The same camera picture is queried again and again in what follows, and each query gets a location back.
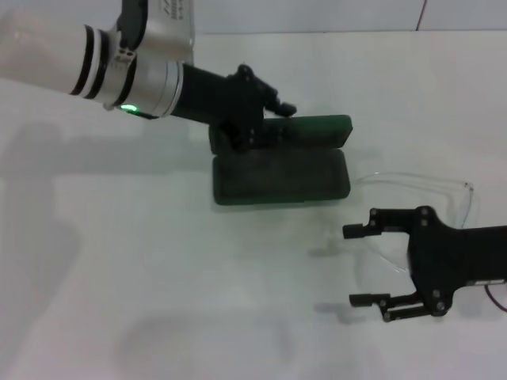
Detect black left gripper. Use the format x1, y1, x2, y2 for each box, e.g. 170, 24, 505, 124
170, 62, 299, 154

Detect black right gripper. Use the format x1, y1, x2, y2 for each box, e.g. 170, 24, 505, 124
341, 204, 507, 323

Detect green glasses case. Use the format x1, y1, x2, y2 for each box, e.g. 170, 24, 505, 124
208, 113, 354, 207

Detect clear white glasses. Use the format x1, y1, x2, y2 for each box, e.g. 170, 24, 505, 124
308, 169, 477, 278

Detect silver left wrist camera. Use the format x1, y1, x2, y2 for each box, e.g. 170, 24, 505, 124
118, 0, 198, 67

